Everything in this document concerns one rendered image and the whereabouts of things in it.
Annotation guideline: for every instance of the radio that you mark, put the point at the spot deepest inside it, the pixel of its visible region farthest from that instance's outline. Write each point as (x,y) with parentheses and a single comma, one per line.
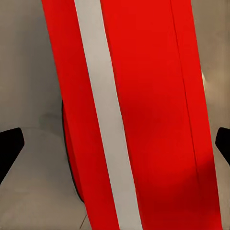
(134,113)

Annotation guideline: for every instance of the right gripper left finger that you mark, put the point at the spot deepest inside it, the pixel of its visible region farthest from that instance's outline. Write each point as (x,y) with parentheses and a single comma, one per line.
(11,143)

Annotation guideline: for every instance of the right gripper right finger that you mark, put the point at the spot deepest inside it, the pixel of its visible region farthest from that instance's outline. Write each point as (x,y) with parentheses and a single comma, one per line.
(223,142)

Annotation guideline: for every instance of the coffee table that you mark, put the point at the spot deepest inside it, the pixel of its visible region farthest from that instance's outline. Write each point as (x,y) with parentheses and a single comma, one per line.
(38,192)

